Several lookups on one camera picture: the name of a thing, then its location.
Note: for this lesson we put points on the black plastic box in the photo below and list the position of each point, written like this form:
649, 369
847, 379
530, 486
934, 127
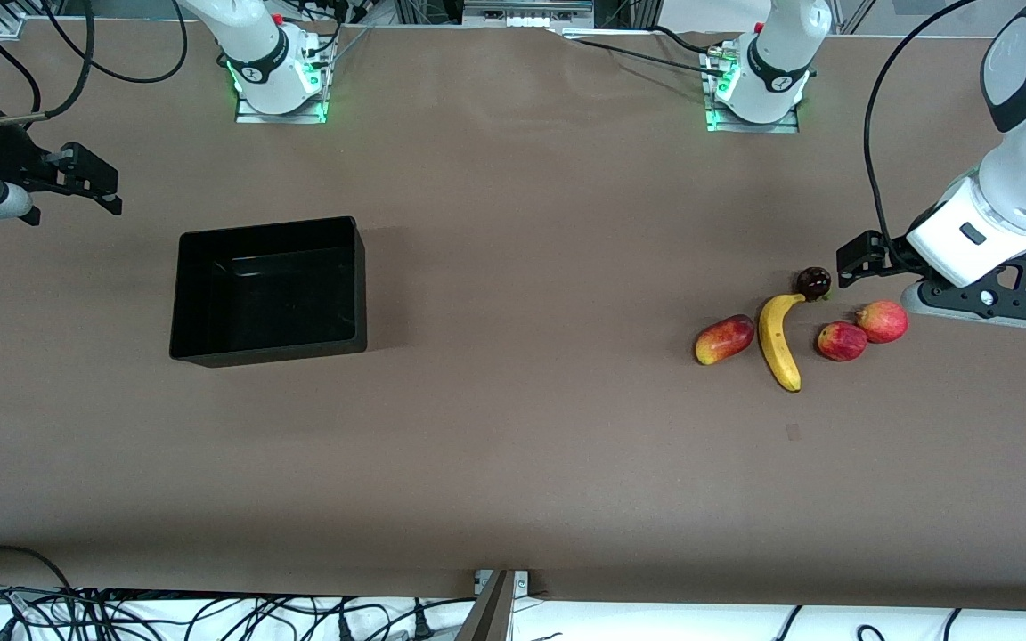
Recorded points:
268, 294

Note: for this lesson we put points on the red apple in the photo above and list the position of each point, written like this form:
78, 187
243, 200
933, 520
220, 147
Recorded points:
883, 321
842, 342

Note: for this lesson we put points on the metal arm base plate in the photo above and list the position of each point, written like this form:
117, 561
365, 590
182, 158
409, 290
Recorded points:
785, 127
250, 117

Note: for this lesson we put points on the paper table cover sheet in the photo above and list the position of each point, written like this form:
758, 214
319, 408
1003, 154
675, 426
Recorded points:
513, 472

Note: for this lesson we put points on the red yellow mango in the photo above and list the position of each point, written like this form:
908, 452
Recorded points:
724, 339

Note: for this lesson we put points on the white power strip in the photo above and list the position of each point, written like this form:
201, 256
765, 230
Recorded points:
526, 13

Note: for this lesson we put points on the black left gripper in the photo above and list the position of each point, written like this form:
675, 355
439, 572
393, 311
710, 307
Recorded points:
896, 250

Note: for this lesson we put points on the dark purple round fruit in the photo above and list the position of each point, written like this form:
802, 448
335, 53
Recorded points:
813, 282

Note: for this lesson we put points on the yellow banana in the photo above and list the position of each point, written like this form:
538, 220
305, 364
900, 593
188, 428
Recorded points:
778, 343

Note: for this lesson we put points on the dark grey post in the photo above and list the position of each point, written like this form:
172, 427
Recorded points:
486, 614

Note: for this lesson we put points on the small metal bracket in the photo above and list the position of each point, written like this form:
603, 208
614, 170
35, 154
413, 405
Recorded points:
522, 582

